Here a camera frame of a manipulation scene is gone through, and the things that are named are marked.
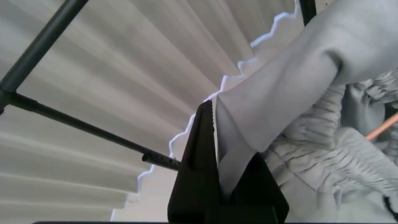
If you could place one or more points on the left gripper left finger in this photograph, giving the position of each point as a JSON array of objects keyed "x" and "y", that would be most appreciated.
[{"x": 196, "y": 180}]

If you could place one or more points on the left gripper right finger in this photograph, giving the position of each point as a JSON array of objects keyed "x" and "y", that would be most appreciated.
[{"x": 258, "y": 193}]

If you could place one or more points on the pale grey shorts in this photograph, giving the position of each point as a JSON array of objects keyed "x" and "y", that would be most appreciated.
[{"x": 295, "y": 77}]

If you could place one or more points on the pink clothes hanger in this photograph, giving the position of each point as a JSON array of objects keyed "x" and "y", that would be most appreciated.
[{"x": 382, "y": 127}]

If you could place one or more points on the black clothes rack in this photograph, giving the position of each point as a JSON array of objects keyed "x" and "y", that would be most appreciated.
[{"x": 40, "y": 46}]

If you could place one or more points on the white curtain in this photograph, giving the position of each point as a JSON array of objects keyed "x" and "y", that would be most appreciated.
[{"x": 140, "y": 62}]

